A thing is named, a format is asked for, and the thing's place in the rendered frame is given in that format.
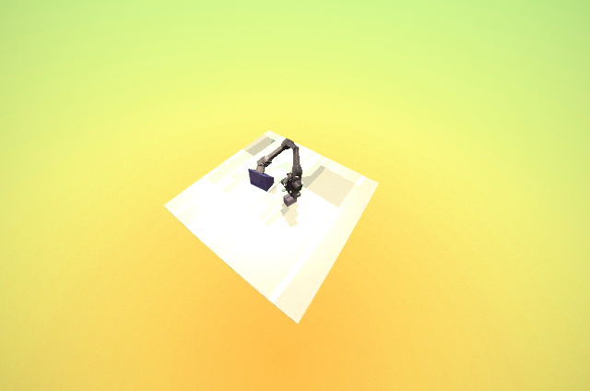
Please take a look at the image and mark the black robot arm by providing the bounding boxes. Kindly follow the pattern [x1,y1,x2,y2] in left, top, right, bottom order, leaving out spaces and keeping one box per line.
[255,138,303,192]

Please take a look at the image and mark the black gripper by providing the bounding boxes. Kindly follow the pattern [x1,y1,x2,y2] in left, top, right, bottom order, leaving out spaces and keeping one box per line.
[281,178,301,199]

